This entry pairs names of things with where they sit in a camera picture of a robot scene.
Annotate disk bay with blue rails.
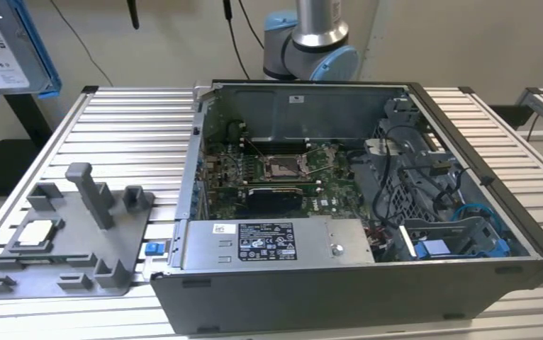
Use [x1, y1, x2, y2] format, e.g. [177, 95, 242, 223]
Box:
[393, 215, 513, 263]

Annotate CPU socket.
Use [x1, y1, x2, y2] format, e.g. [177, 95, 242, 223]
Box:
[261, 154, 313, 180]

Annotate black expansion slot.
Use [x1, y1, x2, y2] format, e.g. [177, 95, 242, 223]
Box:
[242, 178, 322, 186]

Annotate thin locking lever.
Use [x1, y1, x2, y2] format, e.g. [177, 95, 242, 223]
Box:
[245, 137, 269, 159]

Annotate black RAM slot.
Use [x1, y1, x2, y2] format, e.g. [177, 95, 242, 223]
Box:
[241, 138, 310, 145]
[241, 143, 310, 150]

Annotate black graphics card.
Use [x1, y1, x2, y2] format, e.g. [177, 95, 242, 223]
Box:
[245, 187, 305, 215]

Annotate metal socket cover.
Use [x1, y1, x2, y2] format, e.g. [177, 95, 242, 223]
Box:
[305, 147, 337, 171]

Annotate green motherboard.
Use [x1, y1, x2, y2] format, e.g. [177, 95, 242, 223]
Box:
[202, 136, 372, 220]

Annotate silver power supply unit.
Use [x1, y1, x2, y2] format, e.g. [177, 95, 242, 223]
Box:
[178, 217, 376, 270]

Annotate grey metal drive cage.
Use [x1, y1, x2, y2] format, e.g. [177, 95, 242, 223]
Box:
[350, 116, 470, 227]

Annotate black open PC case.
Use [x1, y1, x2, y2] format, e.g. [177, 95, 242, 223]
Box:
[148, 79, 543, 336]

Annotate grey plastic parts rack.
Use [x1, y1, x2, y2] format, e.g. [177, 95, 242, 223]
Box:
[0, 161, 158, 302]

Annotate silver CPU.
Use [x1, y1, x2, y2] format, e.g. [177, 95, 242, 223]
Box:
[17, 220, 59, 246]

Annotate black box under table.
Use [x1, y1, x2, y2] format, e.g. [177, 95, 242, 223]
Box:
[489, 104, 534, 130]

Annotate black stand with base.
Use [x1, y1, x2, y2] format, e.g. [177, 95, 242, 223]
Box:
[0, 92, 55, 196]

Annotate long black wire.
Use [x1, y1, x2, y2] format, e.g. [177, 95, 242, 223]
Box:
[372, 124, 442, 227]

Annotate black wall cable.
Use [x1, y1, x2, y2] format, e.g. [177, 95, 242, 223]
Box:
[225, 17, 254, 81]
[49, 0, 114, 88]

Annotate short black wire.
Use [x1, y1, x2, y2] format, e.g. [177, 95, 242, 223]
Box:
[433, 166, 472, 213]

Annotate light blue wire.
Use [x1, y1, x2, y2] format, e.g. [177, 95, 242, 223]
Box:
[453, 203, 500, 228]

